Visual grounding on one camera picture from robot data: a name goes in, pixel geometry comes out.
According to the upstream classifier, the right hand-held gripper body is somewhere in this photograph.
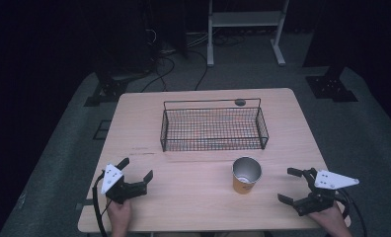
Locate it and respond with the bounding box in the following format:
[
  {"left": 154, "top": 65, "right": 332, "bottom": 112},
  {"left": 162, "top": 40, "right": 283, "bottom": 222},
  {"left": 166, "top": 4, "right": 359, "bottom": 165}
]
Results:
[{"left": 292, "top": 167, "right": 360, "bottom": 217}]

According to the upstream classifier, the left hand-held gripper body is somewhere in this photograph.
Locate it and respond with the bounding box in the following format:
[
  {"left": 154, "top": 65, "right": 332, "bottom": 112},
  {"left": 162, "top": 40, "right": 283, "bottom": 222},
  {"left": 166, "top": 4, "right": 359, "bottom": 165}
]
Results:
[{"left": 100, "top": 163, "right": 149, "bottom": 205}]

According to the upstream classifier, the orange paper cup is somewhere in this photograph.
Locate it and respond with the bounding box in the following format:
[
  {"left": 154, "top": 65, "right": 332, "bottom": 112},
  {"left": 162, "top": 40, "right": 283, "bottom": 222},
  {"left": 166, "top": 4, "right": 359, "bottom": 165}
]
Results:
[{"left": 231, "top": 156, "right": 263, "bottom": 196}]

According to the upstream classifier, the black wire basket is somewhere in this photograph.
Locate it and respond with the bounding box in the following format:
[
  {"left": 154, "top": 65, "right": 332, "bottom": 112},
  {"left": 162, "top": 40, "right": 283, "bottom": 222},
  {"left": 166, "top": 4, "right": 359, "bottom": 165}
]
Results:
[{"left": 159, "top": 97, "right": 271, "bottom": 153}]

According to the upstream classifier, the person's right hand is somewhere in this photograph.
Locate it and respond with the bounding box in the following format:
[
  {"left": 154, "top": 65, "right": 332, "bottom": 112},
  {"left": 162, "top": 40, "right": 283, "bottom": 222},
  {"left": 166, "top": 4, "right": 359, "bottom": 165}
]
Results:
[{"left": 307, "top": 200, "right": 353, "bottom": 237}]

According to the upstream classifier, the person's left hand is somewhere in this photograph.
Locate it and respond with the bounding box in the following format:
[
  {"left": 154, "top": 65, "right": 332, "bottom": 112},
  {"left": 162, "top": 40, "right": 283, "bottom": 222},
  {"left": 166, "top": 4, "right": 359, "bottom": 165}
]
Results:
[{"left": 106, "top": 198, "right": 132, "bottom": 237}]

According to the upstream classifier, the black stand base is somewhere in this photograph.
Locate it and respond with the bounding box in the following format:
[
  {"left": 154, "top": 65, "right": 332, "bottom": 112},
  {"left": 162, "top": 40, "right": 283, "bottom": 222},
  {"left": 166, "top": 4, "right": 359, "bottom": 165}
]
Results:
[{"left": 83, "top": 70, "right": 148, "bottom": 108}]

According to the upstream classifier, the white metal stand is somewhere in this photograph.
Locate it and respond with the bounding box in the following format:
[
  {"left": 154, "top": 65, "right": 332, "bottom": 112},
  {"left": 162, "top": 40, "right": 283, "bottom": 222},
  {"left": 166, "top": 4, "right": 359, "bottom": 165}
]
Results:
[{"left": 205, "top": 0, "right": 290, "bottom": 68}]

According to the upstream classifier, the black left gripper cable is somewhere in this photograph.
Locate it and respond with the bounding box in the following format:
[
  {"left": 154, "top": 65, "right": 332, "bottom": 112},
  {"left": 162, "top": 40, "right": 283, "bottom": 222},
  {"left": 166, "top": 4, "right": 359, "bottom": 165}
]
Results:
[{"left": 91, "top": 169, "right": 114, "bottom": 237}]

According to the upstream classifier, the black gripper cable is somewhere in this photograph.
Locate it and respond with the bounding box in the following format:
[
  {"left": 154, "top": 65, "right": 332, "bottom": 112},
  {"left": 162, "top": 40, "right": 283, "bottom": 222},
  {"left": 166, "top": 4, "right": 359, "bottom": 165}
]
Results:
[
  {"left": 333, "top": 187, "right": 368, "bottom": 237},
  {"left": 91, "top": 169, "right": 114, "bottom": 237}
]

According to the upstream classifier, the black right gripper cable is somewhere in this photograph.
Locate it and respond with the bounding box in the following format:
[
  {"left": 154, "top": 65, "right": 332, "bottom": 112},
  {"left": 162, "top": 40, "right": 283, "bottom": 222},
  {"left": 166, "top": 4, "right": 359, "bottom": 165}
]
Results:
[{"left": 333, "top": 187, "right": 368, "bottom": 237}]

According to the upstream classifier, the black stand base plate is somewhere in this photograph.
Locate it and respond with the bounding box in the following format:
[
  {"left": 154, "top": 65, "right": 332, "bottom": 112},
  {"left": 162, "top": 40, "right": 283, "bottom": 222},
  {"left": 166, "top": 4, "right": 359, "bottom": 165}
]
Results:
[{"left": 305, "top": 74, "right": 359, "bottom": 103}]

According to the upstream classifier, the black floor cable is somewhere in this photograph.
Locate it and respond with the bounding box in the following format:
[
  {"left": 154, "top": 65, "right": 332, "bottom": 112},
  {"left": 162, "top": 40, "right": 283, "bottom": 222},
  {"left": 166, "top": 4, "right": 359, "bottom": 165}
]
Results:
[
  {"left": 140, "top": 55, "right": 177, "bottom": 94},
  {"left": 187, "top": 48, "right": 209, "bottom": 92}
]

